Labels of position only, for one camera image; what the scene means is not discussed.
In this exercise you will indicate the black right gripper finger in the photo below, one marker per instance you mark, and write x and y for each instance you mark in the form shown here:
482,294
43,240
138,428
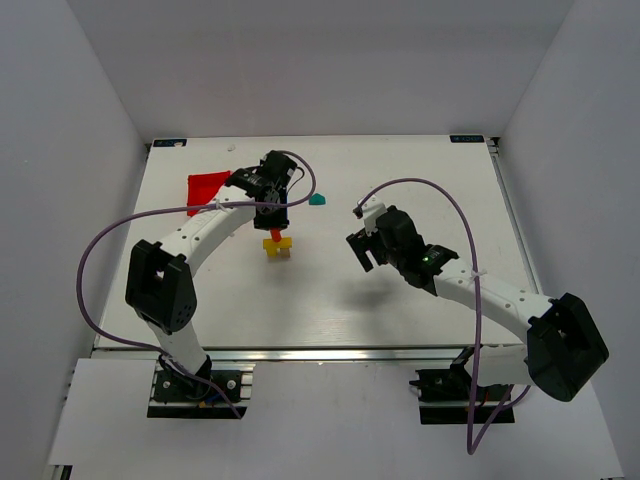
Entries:
367,257
360,239

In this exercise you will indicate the blue left corner label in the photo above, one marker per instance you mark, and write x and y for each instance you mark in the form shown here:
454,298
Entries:
169,143

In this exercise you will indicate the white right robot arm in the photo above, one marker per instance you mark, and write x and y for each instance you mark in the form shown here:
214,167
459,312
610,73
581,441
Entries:
559,349

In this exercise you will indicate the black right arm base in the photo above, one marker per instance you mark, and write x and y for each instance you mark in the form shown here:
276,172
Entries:
443,389

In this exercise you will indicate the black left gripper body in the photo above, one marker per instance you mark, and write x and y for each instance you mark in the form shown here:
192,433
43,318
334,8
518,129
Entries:
272,220

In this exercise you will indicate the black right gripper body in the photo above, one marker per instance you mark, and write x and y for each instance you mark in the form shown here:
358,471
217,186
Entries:
368,245

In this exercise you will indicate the red plastic bin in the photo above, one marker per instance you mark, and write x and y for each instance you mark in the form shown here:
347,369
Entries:
202,188

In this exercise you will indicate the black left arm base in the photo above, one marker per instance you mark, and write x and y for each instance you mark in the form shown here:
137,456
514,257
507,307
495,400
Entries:
172,397

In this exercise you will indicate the yellow long block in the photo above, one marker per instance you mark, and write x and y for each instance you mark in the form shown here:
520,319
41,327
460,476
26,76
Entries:
286,242

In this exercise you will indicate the teal house-shaped block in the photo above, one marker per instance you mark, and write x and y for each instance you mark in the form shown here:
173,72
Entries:
317,200

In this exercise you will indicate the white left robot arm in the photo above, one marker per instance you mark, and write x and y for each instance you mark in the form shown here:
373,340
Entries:
160,282

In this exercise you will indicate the blue right corner label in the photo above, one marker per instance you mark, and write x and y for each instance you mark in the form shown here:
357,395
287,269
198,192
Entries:
465,139

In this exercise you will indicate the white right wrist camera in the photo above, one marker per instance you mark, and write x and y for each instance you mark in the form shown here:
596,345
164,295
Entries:
368,211

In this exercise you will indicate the blue corner label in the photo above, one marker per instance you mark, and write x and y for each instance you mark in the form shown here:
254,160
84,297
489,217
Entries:
169,143
465,139

